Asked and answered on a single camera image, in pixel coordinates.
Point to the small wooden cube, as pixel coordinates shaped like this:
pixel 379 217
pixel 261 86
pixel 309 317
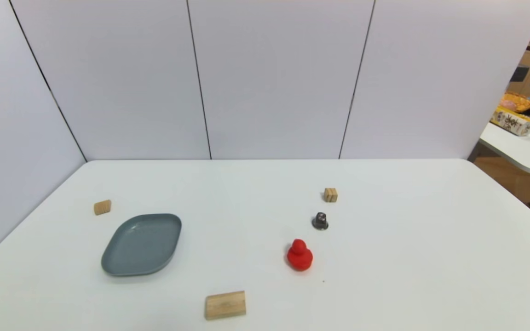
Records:
pixel 331 195

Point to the grey dish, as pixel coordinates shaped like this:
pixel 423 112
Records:
pixel 141 246

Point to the small dark metal bell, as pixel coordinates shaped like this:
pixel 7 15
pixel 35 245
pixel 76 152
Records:
pixel 320 222

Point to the red rubber duck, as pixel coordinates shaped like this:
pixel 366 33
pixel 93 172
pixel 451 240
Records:
pixel 299 257

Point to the large rectangular wooden block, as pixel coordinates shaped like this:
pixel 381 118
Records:
pixel 225 305

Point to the rounded ribbed wooden block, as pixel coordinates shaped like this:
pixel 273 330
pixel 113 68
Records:
pixel 102 207

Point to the printed cardboard box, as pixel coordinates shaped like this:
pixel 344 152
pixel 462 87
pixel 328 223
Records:
pixel 512 121

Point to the white side table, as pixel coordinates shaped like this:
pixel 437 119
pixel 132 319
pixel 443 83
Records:
pixel 522 151

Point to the orange woven basket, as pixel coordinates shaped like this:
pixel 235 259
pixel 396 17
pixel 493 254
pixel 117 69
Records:
pixel 516 101

